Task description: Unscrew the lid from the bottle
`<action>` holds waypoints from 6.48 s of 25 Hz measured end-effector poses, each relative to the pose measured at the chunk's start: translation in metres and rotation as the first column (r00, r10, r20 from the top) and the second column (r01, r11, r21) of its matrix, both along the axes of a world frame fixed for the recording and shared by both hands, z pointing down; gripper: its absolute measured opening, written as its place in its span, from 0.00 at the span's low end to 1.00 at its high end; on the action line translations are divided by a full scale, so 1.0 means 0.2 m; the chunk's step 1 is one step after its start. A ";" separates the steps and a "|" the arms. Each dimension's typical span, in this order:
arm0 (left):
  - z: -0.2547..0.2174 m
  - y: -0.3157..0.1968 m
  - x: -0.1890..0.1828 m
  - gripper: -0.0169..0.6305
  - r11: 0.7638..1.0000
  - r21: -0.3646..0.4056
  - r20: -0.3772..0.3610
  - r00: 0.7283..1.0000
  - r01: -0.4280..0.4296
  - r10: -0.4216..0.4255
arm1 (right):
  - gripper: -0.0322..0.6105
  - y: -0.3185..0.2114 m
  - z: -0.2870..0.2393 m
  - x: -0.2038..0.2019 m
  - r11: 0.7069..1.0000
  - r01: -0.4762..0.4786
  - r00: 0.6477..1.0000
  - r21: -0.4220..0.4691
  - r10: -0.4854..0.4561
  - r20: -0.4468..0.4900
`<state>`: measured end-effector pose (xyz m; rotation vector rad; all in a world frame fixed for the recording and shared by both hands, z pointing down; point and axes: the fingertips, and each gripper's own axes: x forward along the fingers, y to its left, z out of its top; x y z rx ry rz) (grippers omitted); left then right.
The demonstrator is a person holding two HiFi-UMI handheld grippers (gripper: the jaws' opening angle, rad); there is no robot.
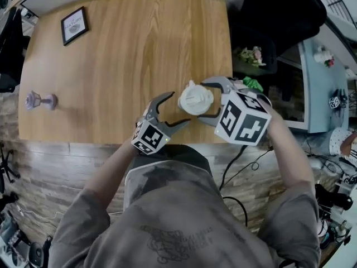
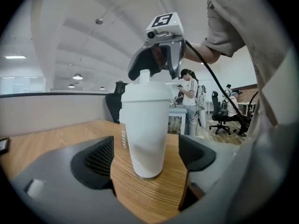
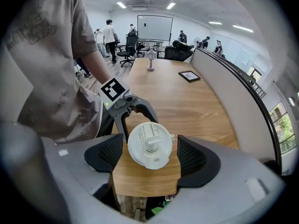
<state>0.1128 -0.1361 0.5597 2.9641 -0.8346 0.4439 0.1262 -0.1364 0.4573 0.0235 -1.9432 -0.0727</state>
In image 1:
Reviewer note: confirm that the black framed picture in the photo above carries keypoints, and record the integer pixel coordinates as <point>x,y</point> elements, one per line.
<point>74,26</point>

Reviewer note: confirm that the idle gripper device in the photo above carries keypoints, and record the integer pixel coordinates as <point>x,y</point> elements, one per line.
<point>336,100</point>

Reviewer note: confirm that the white plastic cup lid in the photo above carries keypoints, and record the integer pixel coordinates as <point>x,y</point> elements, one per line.
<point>195,98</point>

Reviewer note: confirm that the pale artificial flowers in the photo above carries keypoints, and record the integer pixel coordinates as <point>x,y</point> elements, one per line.
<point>252,55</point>

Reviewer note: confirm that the light blue table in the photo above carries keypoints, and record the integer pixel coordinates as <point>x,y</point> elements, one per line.
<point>323,93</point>

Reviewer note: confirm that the white teapot with flowers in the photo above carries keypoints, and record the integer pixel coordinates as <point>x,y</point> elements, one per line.
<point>324,57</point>

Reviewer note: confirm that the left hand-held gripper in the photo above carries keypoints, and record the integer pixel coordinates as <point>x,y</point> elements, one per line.
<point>149,138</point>

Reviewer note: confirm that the person's left forearm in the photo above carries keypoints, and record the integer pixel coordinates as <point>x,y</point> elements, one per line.
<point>111,169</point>

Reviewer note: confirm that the person's dark trousers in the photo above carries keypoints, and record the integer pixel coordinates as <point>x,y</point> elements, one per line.
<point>173,153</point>

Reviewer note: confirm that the black waste bin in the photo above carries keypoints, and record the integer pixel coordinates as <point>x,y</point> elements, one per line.
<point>262,38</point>

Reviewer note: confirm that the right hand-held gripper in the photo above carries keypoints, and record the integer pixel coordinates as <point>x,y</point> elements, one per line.
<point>242,119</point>

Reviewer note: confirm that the person's grey shirt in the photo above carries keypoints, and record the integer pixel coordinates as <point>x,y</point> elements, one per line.
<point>181,227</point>

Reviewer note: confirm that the black high-back office chair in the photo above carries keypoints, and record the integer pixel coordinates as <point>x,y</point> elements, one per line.
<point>279,13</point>

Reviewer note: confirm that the person's right forearm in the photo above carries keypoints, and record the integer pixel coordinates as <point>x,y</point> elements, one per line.
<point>290,149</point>

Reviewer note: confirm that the purple lantern ornament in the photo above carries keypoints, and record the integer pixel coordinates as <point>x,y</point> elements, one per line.
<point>39,101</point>

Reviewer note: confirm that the green cloth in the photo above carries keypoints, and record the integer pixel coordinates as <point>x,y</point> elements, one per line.
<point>252,84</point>

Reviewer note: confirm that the black mesh office chair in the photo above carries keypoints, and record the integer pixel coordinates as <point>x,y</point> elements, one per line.
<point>11,52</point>

